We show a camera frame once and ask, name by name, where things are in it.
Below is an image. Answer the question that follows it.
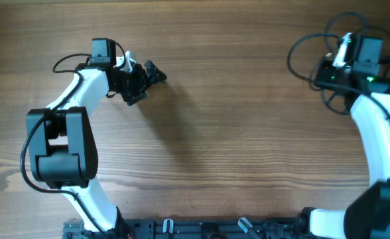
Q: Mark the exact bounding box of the left camera cable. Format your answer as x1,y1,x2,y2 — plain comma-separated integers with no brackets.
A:
19,52,116,238

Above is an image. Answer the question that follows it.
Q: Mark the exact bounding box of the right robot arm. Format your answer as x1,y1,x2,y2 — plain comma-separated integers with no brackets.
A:
307,33,390,238

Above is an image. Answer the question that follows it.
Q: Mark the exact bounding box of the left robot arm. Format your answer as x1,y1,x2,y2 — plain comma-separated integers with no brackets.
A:
20,38,167,238

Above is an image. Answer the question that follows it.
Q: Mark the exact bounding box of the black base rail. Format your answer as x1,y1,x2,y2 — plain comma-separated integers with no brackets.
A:
62,217,358,239

